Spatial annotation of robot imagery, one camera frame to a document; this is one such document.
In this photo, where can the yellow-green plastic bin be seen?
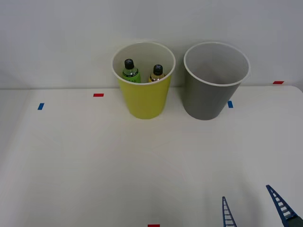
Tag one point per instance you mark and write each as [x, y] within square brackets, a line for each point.
[145, 101]

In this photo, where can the yellow plastic bottle black cap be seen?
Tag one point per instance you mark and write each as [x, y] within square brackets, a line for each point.
[157, 74]

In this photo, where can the grey plastic bin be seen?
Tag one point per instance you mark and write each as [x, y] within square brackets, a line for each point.
[208, 99]

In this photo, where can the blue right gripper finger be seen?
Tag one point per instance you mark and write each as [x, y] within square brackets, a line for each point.
[281, 205]
[228, 216]

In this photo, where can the green plastic bottle black cap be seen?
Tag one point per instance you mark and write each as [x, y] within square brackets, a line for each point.
[131, 73]

